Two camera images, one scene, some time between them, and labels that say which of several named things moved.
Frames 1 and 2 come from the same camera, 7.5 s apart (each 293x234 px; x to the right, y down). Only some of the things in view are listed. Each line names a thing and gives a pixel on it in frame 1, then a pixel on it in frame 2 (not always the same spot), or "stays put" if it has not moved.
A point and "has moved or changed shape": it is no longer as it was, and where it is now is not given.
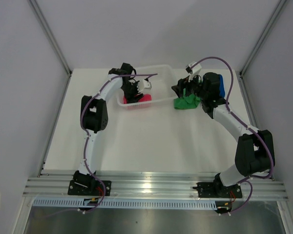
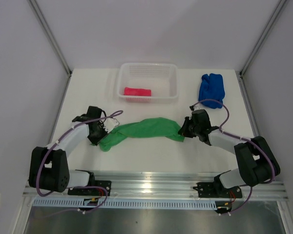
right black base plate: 218,190 stays put
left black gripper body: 130,91 → 95,137
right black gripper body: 195,87 → 190,129
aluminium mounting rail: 148,185 stays put
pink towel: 146,97 has moved or changed shape
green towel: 190,101 → 151,127
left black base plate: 89,187 stays put
